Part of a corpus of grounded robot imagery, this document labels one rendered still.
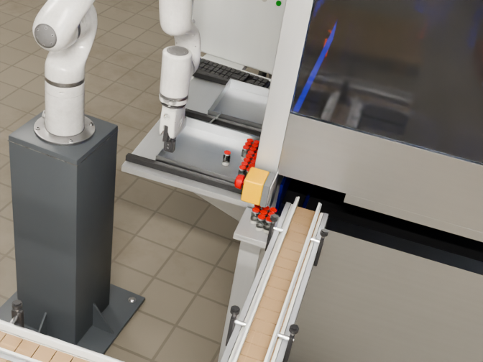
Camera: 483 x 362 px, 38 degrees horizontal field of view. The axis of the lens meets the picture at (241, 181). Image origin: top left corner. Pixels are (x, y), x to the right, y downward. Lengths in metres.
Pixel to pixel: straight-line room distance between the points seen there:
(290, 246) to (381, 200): 0.28
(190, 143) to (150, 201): 1.21
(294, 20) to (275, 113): 0.26
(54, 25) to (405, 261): 1.18
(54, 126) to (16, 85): 2.11
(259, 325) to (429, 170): 0.61
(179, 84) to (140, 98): 2.26
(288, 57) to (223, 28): 1.19
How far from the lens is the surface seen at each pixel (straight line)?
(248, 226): 1.96
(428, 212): 1.94
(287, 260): 1.80
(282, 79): 1.81
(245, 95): 2.59
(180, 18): 1.93
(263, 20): 2.87
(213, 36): 2.98
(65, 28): 2.05
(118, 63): 4.65
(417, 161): 1.86
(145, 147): 2.23
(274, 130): 1.88
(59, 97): 2.20
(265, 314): 1.65
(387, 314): 2.18
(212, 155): 2.22
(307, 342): 2.33
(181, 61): 1.98
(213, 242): 3.25
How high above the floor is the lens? 2.11
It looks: 35 degrees down
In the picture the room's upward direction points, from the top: 10 degrees clockwise
